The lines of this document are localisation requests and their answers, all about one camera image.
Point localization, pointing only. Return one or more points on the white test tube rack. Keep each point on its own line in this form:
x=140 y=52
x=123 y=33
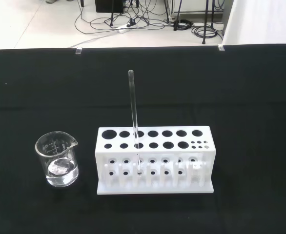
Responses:
x=155 y=151

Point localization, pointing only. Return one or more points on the white power strip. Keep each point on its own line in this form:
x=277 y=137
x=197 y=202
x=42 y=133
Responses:
x=124 y=30

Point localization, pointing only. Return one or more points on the clear cloth clip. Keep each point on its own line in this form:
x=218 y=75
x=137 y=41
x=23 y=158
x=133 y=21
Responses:
x=220 y=47
x=78 y=50

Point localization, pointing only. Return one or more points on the glass beaker with water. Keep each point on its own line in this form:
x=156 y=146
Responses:
x=60 y=170

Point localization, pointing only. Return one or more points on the black tripod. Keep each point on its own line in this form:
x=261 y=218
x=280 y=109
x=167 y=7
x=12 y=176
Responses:
x=203 y=24
x=112 y=14

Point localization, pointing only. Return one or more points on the black bench cloth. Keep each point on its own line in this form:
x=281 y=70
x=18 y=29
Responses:
x=35 y=102

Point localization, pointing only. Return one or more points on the black box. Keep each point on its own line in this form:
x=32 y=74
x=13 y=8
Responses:
x=106 y=6

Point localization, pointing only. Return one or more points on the white panel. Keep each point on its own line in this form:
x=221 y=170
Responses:
x=262 y=22

